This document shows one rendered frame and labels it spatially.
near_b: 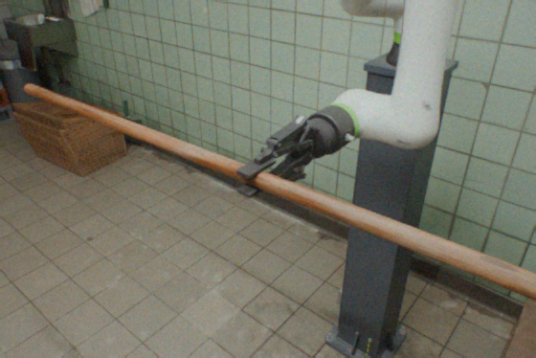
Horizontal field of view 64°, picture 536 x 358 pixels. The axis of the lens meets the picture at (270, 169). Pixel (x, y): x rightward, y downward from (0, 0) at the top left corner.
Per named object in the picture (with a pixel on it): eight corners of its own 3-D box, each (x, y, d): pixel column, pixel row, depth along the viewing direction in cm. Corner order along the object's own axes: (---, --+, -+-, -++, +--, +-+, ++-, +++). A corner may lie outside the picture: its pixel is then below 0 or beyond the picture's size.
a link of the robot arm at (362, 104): (346, 123, 107) (346, 79, 102) (393, 133, 99) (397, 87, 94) (315, 144, 97) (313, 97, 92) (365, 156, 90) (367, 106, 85)
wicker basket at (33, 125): (68, 167, 287) (58, 130, 273) (20, 146, 314) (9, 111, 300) (125, 141, 323) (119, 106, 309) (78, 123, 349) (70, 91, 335)
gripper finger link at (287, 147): (312, 146, 83) (313, 140, 82) (277, 160, 74) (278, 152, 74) (296, 141, 85) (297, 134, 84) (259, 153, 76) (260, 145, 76)
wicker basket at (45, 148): (73, 183, 295) (63, 146, 281) (27, 161, 322) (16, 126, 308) (129, 155, 330) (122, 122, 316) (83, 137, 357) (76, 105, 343)
